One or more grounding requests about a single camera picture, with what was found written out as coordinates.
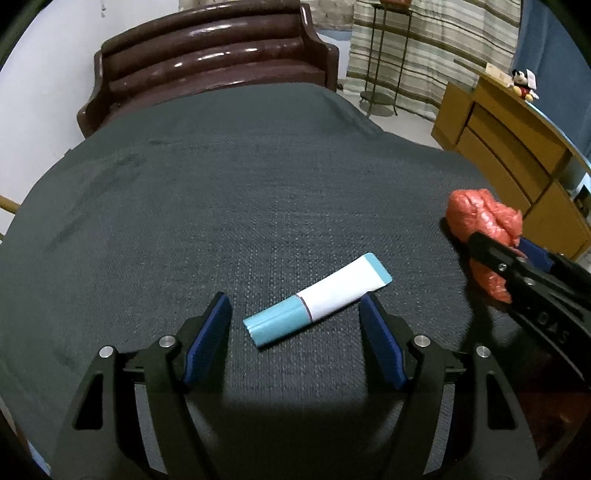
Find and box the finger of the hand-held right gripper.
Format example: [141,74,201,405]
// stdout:
[465,232,539,301]
[516,237,557,274]

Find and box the mouse plush toy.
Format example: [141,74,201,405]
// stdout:
[509,68,540,102]

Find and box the red plastic bag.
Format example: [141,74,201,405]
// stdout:
[445,188,525,252]
[468,258,514,304]

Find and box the small white box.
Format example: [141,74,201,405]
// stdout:
[485,64,513,86]

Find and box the metal plant stand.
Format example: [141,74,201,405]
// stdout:
[359,4,414,117]

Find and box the white tube light blue cap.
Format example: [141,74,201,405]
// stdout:
[243,253,393,348]

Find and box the wooden cabinet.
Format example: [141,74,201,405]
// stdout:
[431,59,591,260]

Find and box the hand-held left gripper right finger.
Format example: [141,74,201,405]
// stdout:
[359,294,542,480]

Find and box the blue curtain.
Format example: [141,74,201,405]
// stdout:
[510,0,591,153]

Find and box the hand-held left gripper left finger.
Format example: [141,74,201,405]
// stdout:
[51,292,232,480]

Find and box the brown leather sofa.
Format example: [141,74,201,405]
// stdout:
[76,0,340,139]

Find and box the striped curtain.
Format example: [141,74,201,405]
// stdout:
[346,0,522,123]

